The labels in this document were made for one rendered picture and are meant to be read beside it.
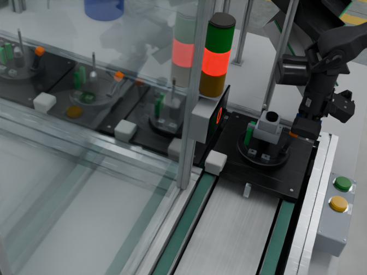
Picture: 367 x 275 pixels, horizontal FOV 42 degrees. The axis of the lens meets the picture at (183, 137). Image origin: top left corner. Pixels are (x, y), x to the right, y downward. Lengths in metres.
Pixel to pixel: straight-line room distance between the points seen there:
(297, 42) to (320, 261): 0.62
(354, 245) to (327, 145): 0.28
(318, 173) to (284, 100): 0.43
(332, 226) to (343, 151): 0.40
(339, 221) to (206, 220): 0.31
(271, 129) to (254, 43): 0.76
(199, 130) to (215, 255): 0.31
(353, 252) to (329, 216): 0.14
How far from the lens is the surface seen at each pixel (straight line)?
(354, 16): 4.27
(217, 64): 0.87
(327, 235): 1.14
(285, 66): 1.03
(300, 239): 1.11
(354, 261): 1.26
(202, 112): 0.91
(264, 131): 1.18
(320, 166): 1.29
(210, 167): 1.18
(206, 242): 1.11
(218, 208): 1.17
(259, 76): 1.70
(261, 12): 3.98
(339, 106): 1.11
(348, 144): 1.54
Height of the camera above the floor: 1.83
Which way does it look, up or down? 43 degrees down
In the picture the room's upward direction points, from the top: 7 degrees clockwise
